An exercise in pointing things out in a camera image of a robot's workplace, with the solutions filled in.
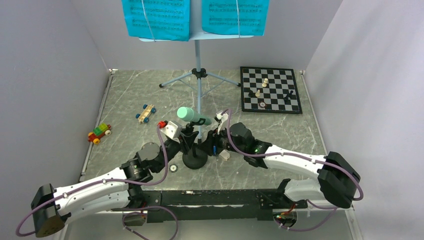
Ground left blue sheet music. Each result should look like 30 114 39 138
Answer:
121 0 191 42

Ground black microphone stand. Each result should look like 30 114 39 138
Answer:
182 118 208 170

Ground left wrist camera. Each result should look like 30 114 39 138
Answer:
157 121 183 142

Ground green toy microphone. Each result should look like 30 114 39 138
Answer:
177 106 212 126

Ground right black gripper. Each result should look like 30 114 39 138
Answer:
197 123 246 157

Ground right blue sheet music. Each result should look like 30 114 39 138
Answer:
201 0 270 37

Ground light blue music stand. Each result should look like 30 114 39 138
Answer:
159 0 242 114

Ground beige toy cart blue wheels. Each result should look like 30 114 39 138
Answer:
135 104 157 124

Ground cream chess piece standing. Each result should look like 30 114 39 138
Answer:
261 78 269 88

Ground blue sheet music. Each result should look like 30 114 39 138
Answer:
201 0 270 37
121 0 191 42

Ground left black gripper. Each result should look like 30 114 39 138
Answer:
154 127 199 173

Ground colourful brick toy car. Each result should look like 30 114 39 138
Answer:
87 123 112 145

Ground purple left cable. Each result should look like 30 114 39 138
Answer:
15 127 180 240

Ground blue white toy brick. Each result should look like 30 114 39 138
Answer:
213 146 231 161

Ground blue white poker chip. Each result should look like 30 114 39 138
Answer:
169 164 178 173

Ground black base frame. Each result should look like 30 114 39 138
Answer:
124 189 306 223

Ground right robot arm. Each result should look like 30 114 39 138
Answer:
200 122 364 209

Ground black chess piece lying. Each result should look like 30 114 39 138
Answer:
248 91 256 98

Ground black white chessboard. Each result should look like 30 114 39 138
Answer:
240 66 303 115

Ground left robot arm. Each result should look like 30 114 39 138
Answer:
30 133 195 238

